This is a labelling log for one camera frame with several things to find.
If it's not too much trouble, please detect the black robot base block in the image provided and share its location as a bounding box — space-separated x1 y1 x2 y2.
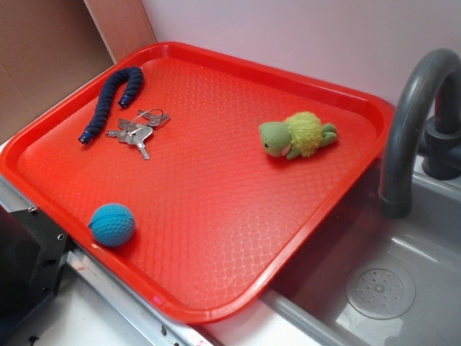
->
1 208 68 334

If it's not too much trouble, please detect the red plastic tray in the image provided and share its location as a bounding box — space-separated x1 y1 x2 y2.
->
1 43 393 324

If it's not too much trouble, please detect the green plush turtle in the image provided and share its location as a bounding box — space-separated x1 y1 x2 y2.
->
259 112 339 160

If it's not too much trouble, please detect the silver key bunch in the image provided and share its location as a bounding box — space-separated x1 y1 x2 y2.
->
106 108 171 160

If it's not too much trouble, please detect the blue dimpled ball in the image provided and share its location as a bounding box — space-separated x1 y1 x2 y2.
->
89 203 135 247

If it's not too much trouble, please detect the grey plastic sink basin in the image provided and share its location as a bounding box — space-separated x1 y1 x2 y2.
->
262 163 460 345

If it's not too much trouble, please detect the grey toy faucet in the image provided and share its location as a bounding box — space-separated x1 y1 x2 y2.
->
379 48 460 218

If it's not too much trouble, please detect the brown cardboard panel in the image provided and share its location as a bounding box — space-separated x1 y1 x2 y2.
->
1 1 156 141

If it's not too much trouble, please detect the navy braided rope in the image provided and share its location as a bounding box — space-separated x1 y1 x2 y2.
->
79 66 145 146

